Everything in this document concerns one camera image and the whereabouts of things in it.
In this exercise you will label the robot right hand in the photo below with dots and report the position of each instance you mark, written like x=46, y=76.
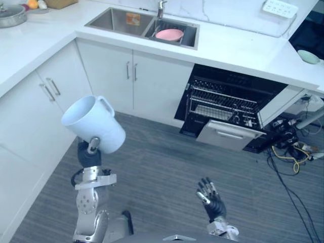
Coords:
x=215, y=205

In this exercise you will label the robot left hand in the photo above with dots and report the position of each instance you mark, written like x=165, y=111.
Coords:
x=88, y=158

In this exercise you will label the white ceramic cup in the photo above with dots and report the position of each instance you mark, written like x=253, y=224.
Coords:
x=96, y=124

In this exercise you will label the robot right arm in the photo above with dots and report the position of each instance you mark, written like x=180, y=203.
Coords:
x=222, y=227

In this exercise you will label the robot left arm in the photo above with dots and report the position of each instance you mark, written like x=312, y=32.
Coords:
x=87, y=197

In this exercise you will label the silver dishwasher door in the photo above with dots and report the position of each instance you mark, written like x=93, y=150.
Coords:
x=227, y=135

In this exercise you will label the white cabinet door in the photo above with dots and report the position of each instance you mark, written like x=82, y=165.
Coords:
x=71, y=73
x=162, y=88
x=106, y=76
x=25, y=121

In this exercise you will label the black built-in dishwasher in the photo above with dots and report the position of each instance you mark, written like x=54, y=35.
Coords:
x=233, y=78

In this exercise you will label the stainless steel double sink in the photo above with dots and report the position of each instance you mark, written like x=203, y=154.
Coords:
x=114, y=19

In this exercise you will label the orange sink sticker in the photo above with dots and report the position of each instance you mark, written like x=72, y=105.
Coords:
x=133, y=19

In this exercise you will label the black sink drain rack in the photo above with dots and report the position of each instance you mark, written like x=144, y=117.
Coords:
x=188, y=34

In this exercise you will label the white cabinet side panel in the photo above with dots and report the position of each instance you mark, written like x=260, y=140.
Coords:
x=281, y=106

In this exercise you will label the white pipe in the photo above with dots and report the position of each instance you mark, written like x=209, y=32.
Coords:
x=310, y=119

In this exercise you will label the pink plate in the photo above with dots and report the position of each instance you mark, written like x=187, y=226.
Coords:
x=168, y=35

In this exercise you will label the wooden basket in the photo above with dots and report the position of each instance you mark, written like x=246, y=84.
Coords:
x=60, y=3

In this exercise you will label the grey pan with glass lid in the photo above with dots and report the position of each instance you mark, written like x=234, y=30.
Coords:
x=11, y=16

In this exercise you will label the orange fruit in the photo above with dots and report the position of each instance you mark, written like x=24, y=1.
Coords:
x=32, y=3

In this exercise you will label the chrome faucet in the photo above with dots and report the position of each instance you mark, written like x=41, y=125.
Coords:
x=160, y=8

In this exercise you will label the pale green bowl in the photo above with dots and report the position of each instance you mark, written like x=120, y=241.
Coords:
x=307, y=56

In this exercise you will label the white power strip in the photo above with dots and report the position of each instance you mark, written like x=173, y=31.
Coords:
x=279, y=7

